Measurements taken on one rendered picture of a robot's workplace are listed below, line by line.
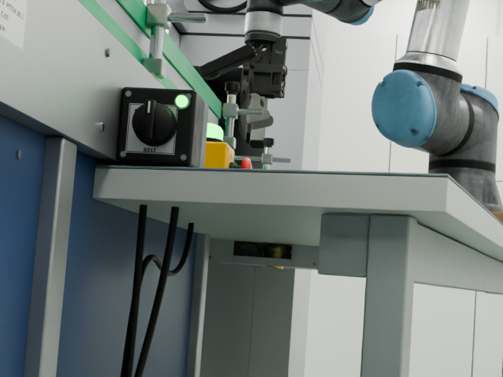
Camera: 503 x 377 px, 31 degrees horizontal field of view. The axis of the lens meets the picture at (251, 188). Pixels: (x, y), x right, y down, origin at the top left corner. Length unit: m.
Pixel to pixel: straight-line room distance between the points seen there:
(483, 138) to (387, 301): 0.77
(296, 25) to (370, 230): 1.77
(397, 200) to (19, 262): 0.34
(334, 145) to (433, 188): 4.49
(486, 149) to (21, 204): 1.00
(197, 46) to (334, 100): 2.79
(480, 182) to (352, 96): 3.81
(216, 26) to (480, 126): 1.22
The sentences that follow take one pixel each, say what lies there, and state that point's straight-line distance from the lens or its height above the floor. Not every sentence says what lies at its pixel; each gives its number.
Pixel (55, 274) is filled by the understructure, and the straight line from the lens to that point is 0.82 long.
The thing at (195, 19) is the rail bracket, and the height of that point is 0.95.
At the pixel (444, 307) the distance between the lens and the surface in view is 5.27.
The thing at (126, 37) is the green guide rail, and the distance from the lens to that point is 1.05.
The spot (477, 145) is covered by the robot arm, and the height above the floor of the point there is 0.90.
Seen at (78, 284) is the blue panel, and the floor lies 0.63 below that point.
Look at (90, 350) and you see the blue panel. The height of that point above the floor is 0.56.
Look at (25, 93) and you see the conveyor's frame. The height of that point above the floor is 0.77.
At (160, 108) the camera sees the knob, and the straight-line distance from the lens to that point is 0.93.
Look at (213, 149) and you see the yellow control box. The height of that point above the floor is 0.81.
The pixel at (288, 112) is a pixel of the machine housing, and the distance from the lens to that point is 2.56.
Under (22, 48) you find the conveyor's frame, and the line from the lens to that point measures 0.71.
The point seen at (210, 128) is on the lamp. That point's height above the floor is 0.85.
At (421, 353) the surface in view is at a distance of 5.27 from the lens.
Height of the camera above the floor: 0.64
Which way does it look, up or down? 6 degrees up
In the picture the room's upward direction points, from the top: 4 degrees clockwise
